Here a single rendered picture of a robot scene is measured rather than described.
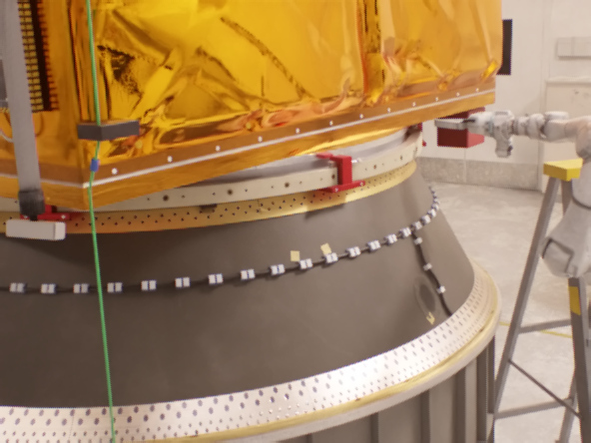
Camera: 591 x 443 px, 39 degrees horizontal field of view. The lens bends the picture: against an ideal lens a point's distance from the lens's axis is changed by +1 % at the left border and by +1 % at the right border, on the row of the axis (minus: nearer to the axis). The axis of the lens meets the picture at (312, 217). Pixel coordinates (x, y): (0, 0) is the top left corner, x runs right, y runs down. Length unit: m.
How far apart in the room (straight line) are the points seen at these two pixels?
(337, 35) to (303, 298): 0.70
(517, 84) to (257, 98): 8.07
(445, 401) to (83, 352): 1.02
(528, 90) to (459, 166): 1.24
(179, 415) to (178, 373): 0.10
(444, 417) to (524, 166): 7.70
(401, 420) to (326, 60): 0.97
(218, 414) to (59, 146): 0.74
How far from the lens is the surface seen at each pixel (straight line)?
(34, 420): 2.12
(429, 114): 2.81
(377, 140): 2.43
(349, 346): 2.18
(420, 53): 2.67
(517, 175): 10.08
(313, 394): 2.10
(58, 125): 1.72
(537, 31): 9.83
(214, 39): 1.87
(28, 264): 2.19
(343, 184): 2.23
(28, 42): 1.71
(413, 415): 2.34
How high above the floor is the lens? 2.12
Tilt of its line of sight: 14 degrees down
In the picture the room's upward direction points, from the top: 2 degrees counter-clockwise
